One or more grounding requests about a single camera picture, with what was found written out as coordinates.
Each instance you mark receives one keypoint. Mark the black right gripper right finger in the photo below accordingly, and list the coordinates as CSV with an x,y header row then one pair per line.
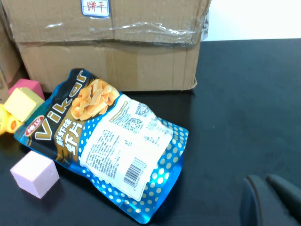
x,y
289,195

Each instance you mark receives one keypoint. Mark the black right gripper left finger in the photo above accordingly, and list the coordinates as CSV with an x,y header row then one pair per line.
x,y
258,207

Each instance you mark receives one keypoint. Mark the blue Vikar shrimp chips bag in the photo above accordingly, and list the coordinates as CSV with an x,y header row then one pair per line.
x,y
98,146

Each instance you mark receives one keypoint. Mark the cardboard box with white label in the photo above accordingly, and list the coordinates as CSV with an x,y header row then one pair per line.
x,y
105,56

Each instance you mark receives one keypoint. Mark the light pink foam cube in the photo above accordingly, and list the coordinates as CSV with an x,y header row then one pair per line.
x,y
33,173

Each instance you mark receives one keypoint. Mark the magenta foam cube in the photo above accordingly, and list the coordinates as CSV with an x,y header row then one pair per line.
x,y
30,86

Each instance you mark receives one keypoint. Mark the yellow foam cube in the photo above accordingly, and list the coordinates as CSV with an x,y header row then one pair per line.
x,y
20,104

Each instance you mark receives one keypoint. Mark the yellow rubber duck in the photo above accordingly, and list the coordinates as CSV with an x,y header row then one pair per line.
x,y
5,122

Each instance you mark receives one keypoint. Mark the cardboard box marked F2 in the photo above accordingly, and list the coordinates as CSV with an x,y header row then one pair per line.
x,y
7,58

